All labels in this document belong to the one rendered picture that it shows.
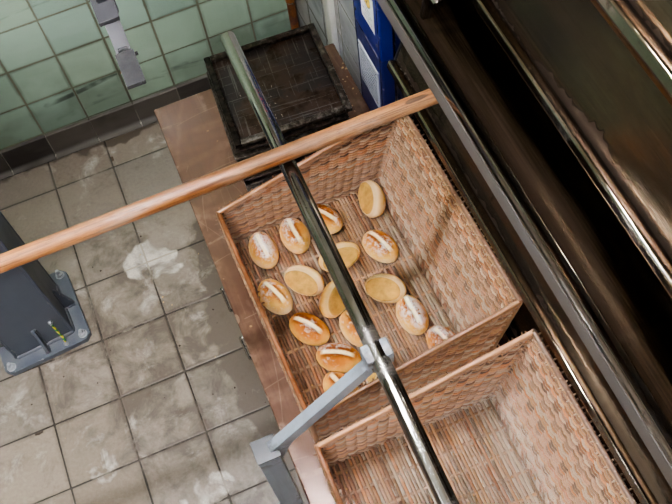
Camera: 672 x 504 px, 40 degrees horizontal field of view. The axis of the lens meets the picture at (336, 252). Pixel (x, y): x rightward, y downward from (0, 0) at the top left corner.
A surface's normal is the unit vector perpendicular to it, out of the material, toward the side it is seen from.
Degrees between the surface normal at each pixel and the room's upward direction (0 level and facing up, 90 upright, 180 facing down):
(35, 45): 90
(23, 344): 90
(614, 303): 10
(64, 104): 90
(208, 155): 0
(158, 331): 0
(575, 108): 70
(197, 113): 0
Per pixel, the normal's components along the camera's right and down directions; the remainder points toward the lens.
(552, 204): 0.08, -0.54
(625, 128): -0.90, 0.18
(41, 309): 0.44, 0.77
